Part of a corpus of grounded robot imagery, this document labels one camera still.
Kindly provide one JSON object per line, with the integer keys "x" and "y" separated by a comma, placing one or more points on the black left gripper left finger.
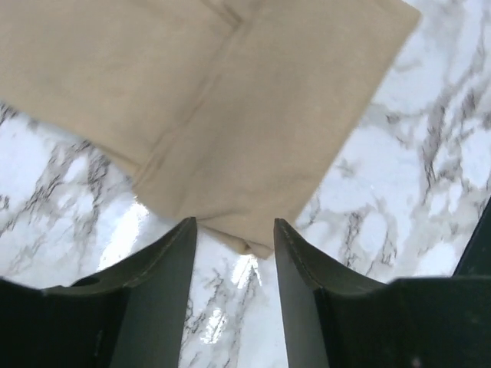
{"x": 128, "y": 315}

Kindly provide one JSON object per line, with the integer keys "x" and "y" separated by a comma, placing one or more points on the beige t shirt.
{"x": 227, "y": 111}

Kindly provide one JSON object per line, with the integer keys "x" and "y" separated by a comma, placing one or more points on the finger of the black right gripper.
{"x": 476, "y": 258}

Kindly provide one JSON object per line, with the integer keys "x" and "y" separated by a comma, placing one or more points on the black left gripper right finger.
{"x": 335, "y": 317}

